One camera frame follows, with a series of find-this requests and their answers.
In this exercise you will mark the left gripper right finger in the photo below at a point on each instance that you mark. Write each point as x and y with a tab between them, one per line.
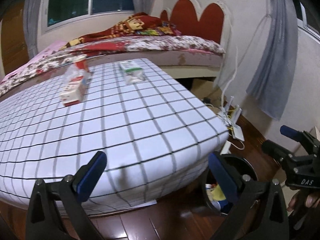
225	170

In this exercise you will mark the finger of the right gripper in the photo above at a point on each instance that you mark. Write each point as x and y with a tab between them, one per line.
301	137
279	153

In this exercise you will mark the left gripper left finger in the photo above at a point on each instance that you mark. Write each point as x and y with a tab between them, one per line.
88	175

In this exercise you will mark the yellow cloth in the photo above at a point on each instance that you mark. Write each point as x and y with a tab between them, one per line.
217	194

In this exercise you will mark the black trash bin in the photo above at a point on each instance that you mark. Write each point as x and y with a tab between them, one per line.
245	169

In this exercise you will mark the person right hand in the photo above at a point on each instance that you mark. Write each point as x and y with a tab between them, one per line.
310	201

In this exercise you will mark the white power strip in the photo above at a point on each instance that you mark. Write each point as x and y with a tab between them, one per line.
226	147

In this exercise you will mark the white modem box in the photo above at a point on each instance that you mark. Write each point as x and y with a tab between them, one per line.
237	133

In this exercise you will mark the white router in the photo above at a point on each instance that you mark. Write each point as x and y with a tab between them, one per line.
230	114

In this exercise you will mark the grey hanging curtain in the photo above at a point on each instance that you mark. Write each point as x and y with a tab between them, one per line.
273	79

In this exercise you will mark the white grid tablecloth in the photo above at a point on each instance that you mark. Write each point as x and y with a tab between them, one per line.
156	134

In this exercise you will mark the cardboard box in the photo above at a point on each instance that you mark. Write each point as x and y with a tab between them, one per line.
207	92

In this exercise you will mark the red white carton box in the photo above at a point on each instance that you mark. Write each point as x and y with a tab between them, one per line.
74	92

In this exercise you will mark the clear plastic bag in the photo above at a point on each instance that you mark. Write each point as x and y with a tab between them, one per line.
73	71

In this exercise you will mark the red paper cup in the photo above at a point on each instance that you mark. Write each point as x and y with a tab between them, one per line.
81	62

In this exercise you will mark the green white medicine box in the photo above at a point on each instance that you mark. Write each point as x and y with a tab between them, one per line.
131	71

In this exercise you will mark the bed with floral sheet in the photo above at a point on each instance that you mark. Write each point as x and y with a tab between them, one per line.
129	44

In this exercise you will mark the red white headboard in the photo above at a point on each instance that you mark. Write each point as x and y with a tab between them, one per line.
210	22

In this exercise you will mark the brown wooden door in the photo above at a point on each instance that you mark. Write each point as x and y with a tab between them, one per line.
13	46

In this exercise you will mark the red patterned blanket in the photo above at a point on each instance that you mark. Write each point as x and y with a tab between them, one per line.
139	24

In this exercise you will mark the window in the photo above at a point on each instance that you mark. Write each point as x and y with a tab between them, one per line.
58	13

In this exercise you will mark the grey left curtain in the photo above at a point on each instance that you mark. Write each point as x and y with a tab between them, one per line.
31	12

